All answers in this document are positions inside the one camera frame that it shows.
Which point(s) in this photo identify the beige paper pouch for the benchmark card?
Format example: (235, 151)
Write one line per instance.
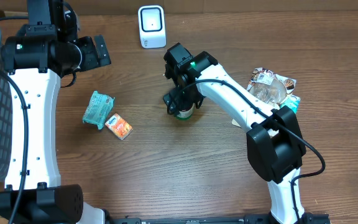
(270, 87)

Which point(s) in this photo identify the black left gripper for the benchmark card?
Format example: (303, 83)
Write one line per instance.
(95, 60)

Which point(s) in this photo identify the orange tissue pack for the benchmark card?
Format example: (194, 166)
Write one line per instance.
(120, 127)

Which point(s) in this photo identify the white barcode scanner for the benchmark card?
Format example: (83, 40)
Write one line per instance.
(152, 32)

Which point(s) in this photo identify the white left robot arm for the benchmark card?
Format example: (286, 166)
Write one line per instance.
(34, 66)

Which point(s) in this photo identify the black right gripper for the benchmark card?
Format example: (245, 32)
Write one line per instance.
(185, 104)

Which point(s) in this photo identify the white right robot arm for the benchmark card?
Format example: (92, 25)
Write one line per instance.
(274, 147)

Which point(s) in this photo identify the teal tissue pack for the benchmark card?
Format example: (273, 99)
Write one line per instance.
(292, 102)

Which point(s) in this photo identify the green wet wipes pack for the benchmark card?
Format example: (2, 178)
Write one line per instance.
(99, 107)

